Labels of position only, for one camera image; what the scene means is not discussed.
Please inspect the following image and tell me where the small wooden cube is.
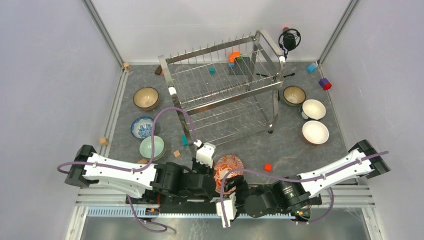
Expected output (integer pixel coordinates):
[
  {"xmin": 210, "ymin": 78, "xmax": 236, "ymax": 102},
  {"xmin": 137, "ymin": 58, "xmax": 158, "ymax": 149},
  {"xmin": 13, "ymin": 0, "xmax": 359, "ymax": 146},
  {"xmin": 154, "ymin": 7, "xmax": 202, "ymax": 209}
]
[{"xmin": 173, "ymin": 150, "xmax": 182, "ymax": 158}]

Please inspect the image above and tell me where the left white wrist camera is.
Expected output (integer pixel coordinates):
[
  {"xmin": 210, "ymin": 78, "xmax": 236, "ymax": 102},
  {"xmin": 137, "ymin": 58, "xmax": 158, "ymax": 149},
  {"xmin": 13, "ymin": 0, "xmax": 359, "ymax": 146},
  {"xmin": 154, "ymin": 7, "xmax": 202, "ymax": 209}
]
[{"xmin": 193, "ymin": 139, "xmax": 216, "ymax": 168}]

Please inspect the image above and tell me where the light blue block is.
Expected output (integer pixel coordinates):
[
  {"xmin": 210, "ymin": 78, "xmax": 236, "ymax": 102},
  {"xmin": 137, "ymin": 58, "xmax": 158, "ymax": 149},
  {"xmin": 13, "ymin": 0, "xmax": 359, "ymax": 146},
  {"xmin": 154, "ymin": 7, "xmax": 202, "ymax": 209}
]
[{"xmin": 306, "ymin": 63, "xmax": 318, "ymax": 73}]

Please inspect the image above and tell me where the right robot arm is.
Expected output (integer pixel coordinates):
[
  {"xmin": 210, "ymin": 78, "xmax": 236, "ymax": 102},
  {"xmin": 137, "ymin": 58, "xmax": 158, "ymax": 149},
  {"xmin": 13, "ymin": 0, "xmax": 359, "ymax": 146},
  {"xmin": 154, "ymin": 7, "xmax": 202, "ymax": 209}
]
[{"xmin": 215, "ymin": 139, "xmax": 391, "ymax": 227}]

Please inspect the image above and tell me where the orange arch block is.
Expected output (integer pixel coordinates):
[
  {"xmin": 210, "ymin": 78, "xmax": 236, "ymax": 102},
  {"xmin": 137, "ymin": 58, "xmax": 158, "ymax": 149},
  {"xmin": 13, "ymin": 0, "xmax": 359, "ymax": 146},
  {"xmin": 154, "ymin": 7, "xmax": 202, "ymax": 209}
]
[{"xmin": 228, "ymin": 51, "xmax": 240, "ymax": 63}]

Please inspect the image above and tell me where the brown block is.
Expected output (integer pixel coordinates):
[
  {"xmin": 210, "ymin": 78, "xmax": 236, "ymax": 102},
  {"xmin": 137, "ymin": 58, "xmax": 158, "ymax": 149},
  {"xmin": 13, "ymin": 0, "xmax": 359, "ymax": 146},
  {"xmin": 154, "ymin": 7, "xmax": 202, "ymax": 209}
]
[{"xmin": 154, "ymin": 65, "xmax": 163, "ymax": 76}]

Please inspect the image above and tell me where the black microphone on tripod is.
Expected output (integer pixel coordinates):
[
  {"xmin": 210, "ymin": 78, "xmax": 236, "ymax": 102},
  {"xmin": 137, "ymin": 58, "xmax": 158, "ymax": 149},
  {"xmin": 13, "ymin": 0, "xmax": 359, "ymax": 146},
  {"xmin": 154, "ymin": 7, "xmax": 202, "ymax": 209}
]
[{"xmin": 256, "ymin": 26, "xmax": 302, "ymax": 75}]

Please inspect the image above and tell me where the small teal block behind rack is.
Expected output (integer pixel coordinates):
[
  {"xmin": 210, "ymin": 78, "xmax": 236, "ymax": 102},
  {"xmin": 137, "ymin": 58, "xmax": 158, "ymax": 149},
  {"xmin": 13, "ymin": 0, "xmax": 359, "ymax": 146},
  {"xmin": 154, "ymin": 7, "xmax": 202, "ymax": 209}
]
[{"xmin": 209, "ymin": 67, "xmax": 216, "ymax": 75}]

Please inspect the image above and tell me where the grey building baseplate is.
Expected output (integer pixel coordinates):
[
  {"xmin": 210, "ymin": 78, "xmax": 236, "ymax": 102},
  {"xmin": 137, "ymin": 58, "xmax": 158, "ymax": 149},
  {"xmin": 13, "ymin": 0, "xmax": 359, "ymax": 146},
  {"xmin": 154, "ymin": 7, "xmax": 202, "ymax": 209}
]
[{"xmin": 228, "ymin": 57, "xmax": 252, "ymax": 75}]

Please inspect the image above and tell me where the red cube block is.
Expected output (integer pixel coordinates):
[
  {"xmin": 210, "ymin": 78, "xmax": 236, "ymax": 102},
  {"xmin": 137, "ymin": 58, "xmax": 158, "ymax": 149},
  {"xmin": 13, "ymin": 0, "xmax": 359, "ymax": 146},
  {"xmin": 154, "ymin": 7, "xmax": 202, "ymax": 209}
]
[{"xmin": 263, "ymin": 163, "xmax": 273, "ymax": 172}]

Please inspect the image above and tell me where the white blue floral bowl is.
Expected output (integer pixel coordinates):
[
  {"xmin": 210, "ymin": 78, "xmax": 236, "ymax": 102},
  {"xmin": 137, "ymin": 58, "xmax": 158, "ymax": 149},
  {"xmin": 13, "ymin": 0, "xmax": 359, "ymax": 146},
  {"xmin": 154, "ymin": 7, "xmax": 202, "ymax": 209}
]
[{"xmin": 130, "ymin": 116, "xmax": 154, "ymax": 139}]

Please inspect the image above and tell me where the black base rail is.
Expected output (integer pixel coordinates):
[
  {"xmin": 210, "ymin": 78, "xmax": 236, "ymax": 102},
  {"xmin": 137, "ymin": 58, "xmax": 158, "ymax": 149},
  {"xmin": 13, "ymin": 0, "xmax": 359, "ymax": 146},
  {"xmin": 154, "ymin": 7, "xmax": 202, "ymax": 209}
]
[{"xmin": 125, "ymin": 181, "xmax": 323, "ymax": 215}]

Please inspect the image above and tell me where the purple and red block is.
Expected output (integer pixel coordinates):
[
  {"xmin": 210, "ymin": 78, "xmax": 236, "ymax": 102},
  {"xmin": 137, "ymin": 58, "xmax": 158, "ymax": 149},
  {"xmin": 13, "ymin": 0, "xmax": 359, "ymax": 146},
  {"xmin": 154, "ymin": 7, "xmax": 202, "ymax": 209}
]
[{"xmin": 318, "ymin": 77, "xmax": 332, "ymax": 91}]

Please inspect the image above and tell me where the red white patterned bowl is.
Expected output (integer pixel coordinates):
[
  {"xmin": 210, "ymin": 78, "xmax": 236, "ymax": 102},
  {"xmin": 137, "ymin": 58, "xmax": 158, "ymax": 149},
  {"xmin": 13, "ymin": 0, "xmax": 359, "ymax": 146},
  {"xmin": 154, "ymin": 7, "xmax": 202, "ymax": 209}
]
[{"xmin": 214, "ymin": 167, "xmax": 240, "ymax": 195}]

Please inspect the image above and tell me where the long wooden block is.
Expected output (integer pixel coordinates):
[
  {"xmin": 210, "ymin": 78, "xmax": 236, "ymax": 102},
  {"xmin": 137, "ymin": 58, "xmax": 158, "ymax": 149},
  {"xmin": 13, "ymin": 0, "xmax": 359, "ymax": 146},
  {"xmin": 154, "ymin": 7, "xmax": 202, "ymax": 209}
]
[{"xmin": 137, "ymin": 158, "xmax": 149, "ymax": 165}]

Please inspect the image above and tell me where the white bowl with orange rim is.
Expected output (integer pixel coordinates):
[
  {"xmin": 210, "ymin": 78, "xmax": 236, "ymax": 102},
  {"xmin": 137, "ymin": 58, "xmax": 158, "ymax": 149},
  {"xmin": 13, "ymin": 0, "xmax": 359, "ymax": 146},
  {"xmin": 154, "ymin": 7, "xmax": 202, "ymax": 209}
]
[{"xmin": 301, "ymin": 120, "xmax": 330, "ymax": 145}]

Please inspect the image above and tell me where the wooden cube at left edge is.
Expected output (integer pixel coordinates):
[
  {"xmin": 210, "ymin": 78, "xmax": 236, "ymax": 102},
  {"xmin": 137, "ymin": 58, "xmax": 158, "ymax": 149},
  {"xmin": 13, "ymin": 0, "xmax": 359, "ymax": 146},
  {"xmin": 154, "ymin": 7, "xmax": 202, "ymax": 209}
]
[{"xmin": 99, "ymin": 136, "xmax": 109, "ymax": 146}]

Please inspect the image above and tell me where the copper bowl with floral motif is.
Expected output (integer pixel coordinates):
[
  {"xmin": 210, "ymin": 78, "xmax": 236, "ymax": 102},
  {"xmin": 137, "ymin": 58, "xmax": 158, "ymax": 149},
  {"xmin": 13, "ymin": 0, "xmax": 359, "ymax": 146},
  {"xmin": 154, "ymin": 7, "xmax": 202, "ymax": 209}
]
[{"xmin": 133, "ymin": 86, "xmax": 160, "ymax": 111}]

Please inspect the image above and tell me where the steel two-tier dish rack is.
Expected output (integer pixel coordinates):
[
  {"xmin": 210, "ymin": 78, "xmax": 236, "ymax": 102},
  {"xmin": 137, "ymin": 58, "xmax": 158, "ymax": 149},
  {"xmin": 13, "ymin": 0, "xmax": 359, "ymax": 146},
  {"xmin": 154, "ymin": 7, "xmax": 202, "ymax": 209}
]
[{"xmin": 158, "ymin": 31, "xmax": 284, "ymax": 153}]

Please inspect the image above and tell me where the dark bowl with lattice band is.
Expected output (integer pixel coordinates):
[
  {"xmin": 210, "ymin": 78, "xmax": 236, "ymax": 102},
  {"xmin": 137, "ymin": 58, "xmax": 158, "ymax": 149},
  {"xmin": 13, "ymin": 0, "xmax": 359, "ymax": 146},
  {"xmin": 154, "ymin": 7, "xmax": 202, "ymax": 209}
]
[{"xmin": 282, "ymin": 85, "xmax": 307, "ymax": 107}]

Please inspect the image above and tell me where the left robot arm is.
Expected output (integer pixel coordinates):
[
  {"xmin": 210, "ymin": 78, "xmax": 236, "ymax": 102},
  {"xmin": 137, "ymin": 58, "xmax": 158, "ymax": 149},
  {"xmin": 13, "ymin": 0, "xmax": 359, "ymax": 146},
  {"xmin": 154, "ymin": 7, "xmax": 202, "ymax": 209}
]
[{"xmin": 64, "ymin": 143, "xmax": 216, "ymax": 204}]

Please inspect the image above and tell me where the pink patterned bowl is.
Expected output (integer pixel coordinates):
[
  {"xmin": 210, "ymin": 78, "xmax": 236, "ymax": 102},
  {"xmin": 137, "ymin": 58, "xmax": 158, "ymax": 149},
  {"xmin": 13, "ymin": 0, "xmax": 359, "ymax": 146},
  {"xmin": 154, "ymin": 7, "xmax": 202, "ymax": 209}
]
[{"xmin": 214, "ymin": 154, "xmax": 244, "ymax": 171}]

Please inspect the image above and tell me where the blue rimmed small bowl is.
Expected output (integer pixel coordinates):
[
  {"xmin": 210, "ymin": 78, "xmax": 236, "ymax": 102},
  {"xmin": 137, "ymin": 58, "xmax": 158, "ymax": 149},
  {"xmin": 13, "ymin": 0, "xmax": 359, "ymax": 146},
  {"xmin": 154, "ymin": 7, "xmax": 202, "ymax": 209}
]
[{"xmin": 300, "ymin": 99, "xmax": 327, "ymax": 121}]

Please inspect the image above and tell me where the celadon green bowl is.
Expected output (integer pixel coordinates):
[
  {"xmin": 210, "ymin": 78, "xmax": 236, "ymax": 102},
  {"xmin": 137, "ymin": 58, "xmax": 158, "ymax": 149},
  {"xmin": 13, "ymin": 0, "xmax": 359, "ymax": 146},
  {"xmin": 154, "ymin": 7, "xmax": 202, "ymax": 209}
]
[{"xmin": 139, "ymin": 135, "xmax": 167, "ymax": 161}]

